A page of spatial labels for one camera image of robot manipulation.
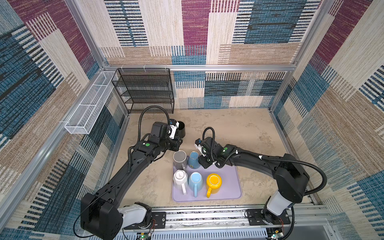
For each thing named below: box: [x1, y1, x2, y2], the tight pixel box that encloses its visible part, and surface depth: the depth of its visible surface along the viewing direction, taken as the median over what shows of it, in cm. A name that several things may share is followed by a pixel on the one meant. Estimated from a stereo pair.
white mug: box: [173, 169, 188, 195], surface depth 79 cm
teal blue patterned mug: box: [188, 151, 201, 170], surface depth 86 cm
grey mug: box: [173, 150, 188, 170], surface depth 85 cm
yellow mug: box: [206, 173, 223, 198], surface depth 78 cm
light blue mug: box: [188, 172, 204, 198], surface depth 78 cm
